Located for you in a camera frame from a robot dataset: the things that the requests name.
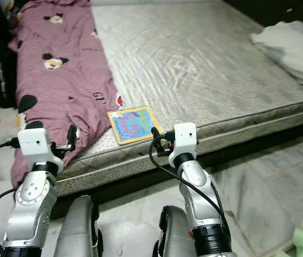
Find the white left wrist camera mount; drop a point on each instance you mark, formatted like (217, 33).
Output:
(36, 147)

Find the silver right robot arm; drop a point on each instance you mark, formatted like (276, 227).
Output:
(199, 198)

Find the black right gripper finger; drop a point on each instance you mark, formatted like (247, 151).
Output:
(154, 134)

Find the white quilted mattress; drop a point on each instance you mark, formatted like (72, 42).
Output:
(189, 59)

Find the colourful yellow-edged book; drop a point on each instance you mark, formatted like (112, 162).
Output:
(135, 124)

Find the grey right robot leg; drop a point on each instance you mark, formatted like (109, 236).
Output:
(175, 235)

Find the grey left robot leg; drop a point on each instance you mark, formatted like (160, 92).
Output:
(76, 230)

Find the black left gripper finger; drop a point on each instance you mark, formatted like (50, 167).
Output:
(73, 136)

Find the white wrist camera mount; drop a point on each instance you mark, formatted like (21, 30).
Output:
(36, 147)
(183, 138)

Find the mauve cartoon print blanket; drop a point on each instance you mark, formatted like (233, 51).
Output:
(60, 80)

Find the grey robot leg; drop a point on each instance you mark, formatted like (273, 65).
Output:
(175, 235)
(76, 230)

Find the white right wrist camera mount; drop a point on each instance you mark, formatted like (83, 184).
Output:
(183, 138)

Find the white pillow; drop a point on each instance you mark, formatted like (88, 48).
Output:
(290, 48)

